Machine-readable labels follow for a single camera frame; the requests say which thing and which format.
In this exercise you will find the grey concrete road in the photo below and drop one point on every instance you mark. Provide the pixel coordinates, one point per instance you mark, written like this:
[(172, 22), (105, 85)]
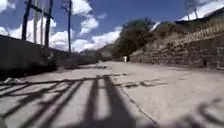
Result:
[(160, 96)]

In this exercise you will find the small white post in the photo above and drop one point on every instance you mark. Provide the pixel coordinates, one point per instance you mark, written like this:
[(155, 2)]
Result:
[(125, 59)]

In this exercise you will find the brown brick wall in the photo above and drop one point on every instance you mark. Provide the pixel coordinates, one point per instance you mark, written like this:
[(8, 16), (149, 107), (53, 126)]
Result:
[(186, 53)]

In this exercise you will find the dark utility pole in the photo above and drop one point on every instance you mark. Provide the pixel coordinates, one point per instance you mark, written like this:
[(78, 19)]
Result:
[(69, 30)]

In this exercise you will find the thin pole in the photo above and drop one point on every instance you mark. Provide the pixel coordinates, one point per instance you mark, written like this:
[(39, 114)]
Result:
[(186, 10)]

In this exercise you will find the dark post frame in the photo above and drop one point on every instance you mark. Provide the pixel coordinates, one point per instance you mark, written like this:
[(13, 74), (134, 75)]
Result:
[(47, 33)]

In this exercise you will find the clump of green trees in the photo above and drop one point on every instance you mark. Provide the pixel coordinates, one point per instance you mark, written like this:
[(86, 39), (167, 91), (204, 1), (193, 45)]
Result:
[(133, 38)]

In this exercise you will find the distant hill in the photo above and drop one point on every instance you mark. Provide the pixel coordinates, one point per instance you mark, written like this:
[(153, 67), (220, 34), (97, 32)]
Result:
[(103, 51)]

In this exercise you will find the dark low wall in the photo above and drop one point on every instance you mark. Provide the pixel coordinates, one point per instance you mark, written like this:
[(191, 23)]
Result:
[(23, 55)]

